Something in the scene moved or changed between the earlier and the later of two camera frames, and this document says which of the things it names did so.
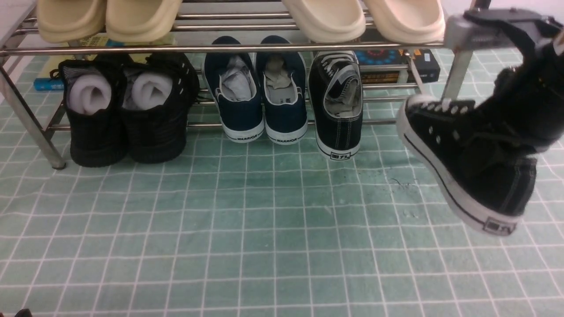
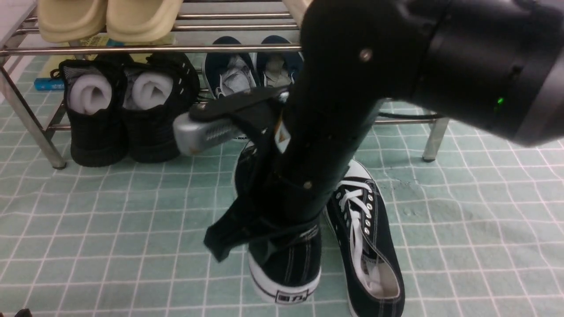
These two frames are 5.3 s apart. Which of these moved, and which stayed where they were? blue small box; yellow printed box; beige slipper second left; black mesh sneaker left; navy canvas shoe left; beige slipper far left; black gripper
Moved: black gripper
Stayed: beige slipper far left; navy canvas shoe left; beige slipper second left; black mesh sneaker left; blue small box; yellow printed box
